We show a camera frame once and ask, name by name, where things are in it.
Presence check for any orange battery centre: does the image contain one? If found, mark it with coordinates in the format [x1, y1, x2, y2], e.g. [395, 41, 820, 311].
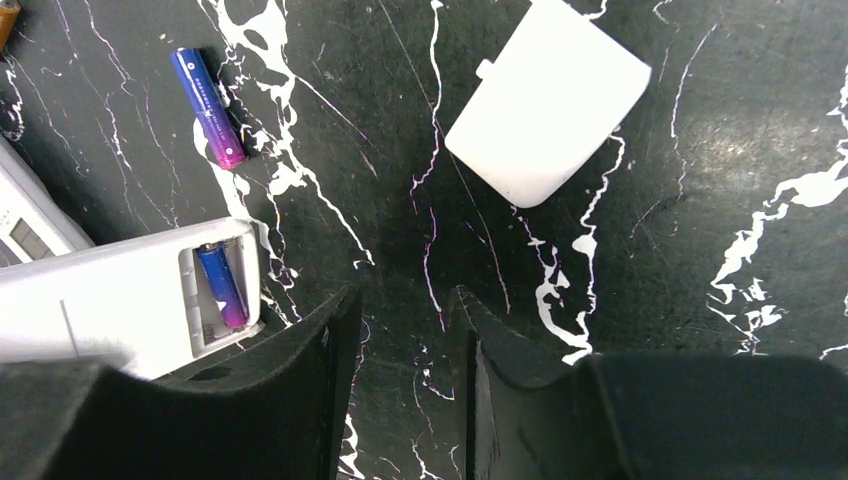
[0, 0, 22, 51]

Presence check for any long white remote control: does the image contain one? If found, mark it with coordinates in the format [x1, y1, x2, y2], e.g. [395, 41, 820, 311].
[1, 217, 261, 380]

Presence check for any small white buttoned remote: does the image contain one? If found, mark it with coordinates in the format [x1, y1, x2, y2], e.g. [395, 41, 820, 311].
[1, 139, 94, 268]

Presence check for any blue purple battery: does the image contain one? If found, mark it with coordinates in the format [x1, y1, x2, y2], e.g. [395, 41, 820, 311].
[170, 48, 247, 170]
[195, 242, 249, 330]

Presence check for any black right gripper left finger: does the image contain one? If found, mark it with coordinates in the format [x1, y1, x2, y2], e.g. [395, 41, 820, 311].
[1, 286, 362, 479]

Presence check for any white battery cover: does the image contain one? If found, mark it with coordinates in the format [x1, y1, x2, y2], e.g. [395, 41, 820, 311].
[445, 1, 652, 208]

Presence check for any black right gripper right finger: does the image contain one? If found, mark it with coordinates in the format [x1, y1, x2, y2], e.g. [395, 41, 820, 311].
[453, 287, 847, 479]

